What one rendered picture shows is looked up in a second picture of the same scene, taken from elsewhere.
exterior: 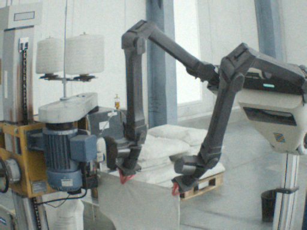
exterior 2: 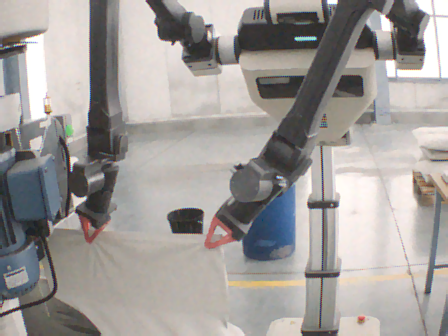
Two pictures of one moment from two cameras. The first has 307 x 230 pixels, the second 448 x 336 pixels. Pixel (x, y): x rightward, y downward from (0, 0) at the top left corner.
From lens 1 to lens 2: 142 cm
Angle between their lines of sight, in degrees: 29
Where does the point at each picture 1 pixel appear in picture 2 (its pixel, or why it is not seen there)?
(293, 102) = (361, 59)
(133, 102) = (105, 81)
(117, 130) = (53, 150)
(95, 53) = not seen: outside the picture
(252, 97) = (273, 60)
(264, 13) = not seen: hidden behind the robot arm
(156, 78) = not seen: hidden behind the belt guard
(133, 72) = (107, 21)
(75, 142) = (20, 179)
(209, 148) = (304, 138)
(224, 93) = (356, 20)
